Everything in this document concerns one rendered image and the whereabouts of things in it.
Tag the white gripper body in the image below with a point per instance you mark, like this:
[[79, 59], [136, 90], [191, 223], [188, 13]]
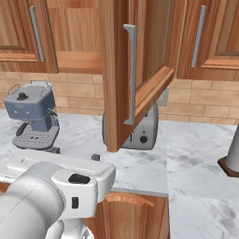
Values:
[[93, 169]]

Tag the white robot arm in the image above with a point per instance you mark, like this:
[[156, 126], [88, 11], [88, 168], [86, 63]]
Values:
[[28, 202]]

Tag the open wooden cabinet door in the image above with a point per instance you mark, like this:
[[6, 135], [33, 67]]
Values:
[[115, 77]]

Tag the open wooden cabinet body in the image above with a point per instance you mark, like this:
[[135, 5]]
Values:
[[77, 37]]

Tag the blue-grey espresso machine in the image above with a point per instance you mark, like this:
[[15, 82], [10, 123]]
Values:
[[34, 109]]

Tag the silver toaster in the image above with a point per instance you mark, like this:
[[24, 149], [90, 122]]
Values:
[[143, 130]]

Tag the white cone on brown base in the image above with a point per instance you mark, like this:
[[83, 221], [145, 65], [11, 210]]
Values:
[[234, 152]]

